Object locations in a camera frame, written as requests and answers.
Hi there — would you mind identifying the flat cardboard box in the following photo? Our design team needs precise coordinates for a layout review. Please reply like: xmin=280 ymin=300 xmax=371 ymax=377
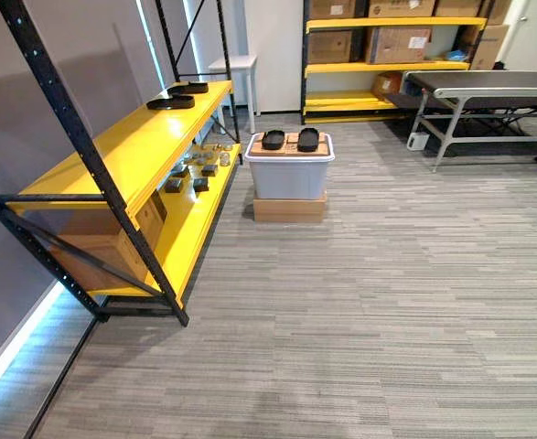
xmin=252 ymin=190 xmax=328 ymax=224

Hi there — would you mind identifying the grey plastic storage bin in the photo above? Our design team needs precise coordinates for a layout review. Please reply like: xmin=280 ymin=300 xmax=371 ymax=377
xmin=243 ymin=132 xmax=336 ymax=201

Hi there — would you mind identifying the cardboard sheet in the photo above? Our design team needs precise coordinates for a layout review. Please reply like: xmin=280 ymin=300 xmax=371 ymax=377
xmin=249 ymin=131 xmax=333 ymax=158

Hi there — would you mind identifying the black plastic housing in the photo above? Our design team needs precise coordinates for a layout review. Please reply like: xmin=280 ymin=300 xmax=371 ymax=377
xmin=295 ymin=127 xmax=317 ymax=154
xmin=261 ymin=129 xmax=287 ymax=150
xmin=145 ymin=93 xmax=197 ymax=112
xmin=166 ymin=80 xmax=210 ymax=97

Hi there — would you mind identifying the yellow black shelving rack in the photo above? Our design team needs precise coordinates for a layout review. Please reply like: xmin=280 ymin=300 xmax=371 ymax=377
xmin=0 ymin=0 xmax=244 ymax=328

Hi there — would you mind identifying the white side table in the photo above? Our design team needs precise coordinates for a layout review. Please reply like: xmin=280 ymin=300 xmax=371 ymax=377
xmin=208 ymin=54 xmax=261 ymax=135

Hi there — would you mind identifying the small white device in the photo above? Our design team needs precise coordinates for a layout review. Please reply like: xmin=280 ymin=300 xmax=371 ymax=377
xmin=406 ymin=132 xmax=431 ymax=153

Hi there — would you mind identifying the large brown cardboard box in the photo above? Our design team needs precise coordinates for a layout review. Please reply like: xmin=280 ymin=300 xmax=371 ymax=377
xmin=49 ymin=221 xmax=149 ymax=293

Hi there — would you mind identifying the yellow black storage rack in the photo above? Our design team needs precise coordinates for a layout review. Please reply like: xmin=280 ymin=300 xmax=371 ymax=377
xmin=300 ymin=0 xmax=489 ymax=126

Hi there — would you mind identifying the conveyor belt table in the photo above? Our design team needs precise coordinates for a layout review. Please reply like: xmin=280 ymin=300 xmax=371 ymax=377
xmin=403 ymin=70 xmax=537 ymax=174

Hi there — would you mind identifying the floor light strip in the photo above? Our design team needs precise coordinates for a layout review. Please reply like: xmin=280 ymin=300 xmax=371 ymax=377
xmin=0 ymin=282 xmax=66 ymax=406

